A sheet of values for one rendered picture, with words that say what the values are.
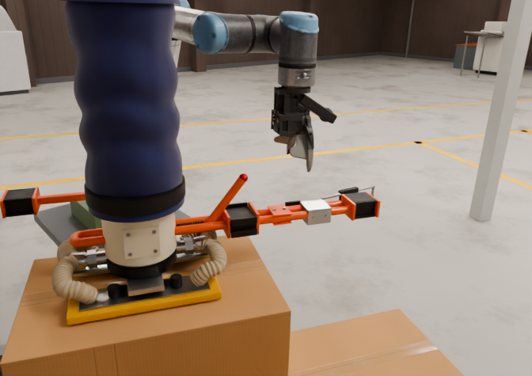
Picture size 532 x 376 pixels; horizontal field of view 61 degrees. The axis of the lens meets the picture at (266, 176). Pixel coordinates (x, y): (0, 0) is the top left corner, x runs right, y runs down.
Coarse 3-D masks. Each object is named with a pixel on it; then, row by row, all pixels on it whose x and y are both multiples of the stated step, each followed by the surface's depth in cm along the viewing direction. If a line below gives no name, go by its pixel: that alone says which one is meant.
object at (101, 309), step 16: (112, 288) 100; (176, 288) 105; (192, 288) 105; (208, 288) 106; (80, 304) 99; (96, 304) 99; (112, 304) 99; (128, 304) 100; (144, 304) 100; (160, 304) 101; (176, 304) 102; (80, 320) 96; (96, 320) 97
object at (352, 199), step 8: (360, 192) 129; (368, 192) 129; (344, 200) 126; (352, 200) 123; (360, 200) 124; (368, 200) 124; (376, 200) 124; (352, 208) 122; (360, 208) 124; (368, 208) 125; (376, 208) 125; (352, 216) 122; (360, 216) 124; (368, 216) 125; (376, 216) 125
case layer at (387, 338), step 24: (384, 312) 166; (312, 336) 153; (336, 336) 154; (360, 336) 154; (384, 336) 154; (408, 336) 154; (312, 360) 143; (336, 360) 143; (360, 360) 143; (384, 360) 144; (408, 360) 144; (432, 360) 144
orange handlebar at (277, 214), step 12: (84, 192) 127; (336, 204) 126; (204, 216) 115; (264, 216) 116; (276, 216) 117; (288, 216) 117; (300, 216) 118; (180, 228) 109; (192, 228) 110; (204, 228) 111; (216, 228) 112; (72, 240) 103; (84, 240) 103; (96, 240) 103
